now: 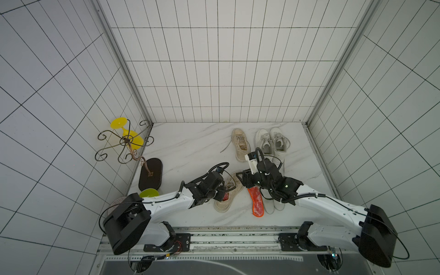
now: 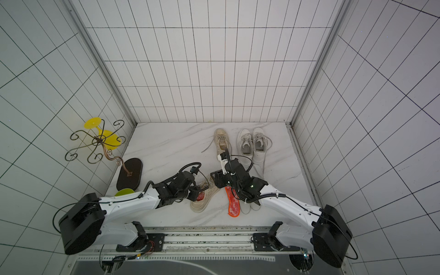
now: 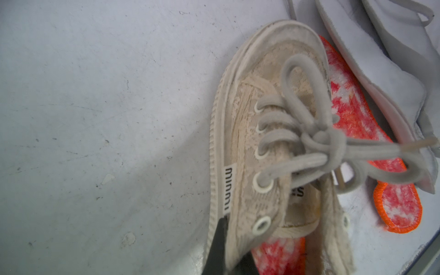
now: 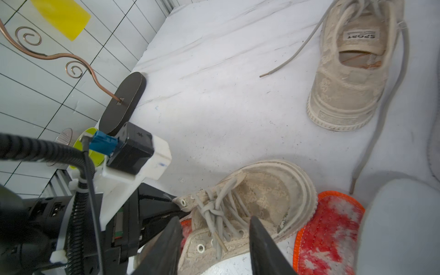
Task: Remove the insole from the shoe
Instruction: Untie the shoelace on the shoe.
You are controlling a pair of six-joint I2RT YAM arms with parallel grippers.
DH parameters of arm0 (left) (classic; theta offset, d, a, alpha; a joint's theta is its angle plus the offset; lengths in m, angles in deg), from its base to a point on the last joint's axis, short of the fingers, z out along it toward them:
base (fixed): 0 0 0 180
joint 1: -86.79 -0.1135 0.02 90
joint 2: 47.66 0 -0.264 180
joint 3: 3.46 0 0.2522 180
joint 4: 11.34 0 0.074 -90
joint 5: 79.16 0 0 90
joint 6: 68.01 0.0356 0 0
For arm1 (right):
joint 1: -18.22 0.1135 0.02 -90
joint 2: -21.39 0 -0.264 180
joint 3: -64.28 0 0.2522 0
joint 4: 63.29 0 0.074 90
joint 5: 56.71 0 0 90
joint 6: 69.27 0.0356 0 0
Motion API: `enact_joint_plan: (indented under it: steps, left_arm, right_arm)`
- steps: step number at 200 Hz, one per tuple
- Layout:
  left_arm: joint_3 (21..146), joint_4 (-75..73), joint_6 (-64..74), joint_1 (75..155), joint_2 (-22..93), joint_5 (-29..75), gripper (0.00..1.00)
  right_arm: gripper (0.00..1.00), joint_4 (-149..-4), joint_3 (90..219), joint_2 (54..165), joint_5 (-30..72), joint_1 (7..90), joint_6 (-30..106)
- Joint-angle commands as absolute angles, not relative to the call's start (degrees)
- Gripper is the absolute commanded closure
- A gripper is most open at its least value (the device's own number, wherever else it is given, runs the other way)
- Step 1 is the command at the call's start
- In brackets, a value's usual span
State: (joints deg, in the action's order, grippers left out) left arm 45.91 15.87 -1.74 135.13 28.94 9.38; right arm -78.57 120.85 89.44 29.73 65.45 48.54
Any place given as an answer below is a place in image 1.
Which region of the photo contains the beige sneaker red label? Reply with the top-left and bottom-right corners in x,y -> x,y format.
214,171 -> 244,213
221,128 -> 250,162

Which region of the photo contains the grey shoe insole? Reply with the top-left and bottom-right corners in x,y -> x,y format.
263,198 -> 275,215
273,161 -> 286,212

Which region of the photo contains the red translucent shoe insole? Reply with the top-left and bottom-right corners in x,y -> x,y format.
247,186 -> 265,218

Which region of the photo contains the white leather sneaker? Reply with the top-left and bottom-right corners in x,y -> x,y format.
270,127 -> 291,162
254,129 -> 274,155

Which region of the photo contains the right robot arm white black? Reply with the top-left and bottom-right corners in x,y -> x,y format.
237,159 -> 399,268

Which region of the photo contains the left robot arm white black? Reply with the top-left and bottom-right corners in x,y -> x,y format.
102,168 -> 237,255

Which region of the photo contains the dark oval stand base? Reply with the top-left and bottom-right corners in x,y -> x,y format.
138,157 -> 163,191

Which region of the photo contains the green plastic bowl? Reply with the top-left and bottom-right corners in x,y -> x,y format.
139,189 -> 160,198

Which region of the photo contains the pink glass bowl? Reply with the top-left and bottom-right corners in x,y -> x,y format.
107,196 -> 127,215

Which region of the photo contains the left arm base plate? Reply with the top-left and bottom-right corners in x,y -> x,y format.
143,233 -> 191,253

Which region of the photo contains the aluminium mounting rail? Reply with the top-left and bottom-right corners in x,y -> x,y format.
97,226 -> 374,257

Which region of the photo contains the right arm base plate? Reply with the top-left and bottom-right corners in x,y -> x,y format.
278,233 -> 328,252

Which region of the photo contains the scrolled metal wire stand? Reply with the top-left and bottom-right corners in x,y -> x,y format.
95,117 -> 155,176

